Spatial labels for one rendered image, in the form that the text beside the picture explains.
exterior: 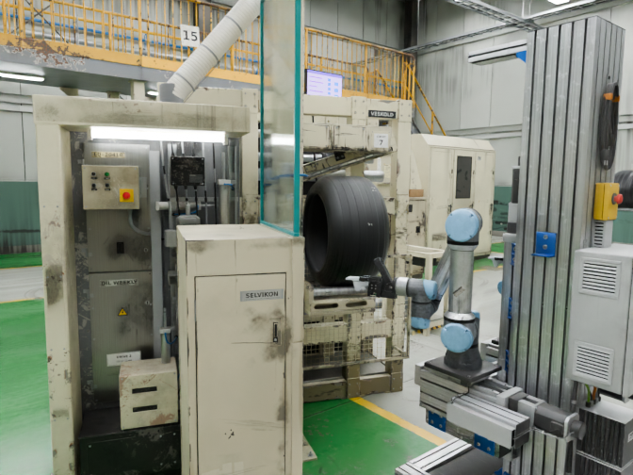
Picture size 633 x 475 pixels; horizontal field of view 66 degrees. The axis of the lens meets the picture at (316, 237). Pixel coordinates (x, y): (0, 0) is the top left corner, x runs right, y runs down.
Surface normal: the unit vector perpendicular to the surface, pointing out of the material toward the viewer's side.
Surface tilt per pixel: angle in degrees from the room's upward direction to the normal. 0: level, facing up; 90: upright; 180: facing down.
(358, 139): 90
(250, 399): 90
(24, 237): 90
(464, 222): 82
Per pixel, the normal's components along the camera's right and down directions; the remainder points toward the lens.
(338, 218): -0.41, -0.15
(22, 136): 0.62, 0.10
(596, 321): -0.79, 0.06
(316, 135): 0.32, 0.11
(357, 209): 0.29, -0.36
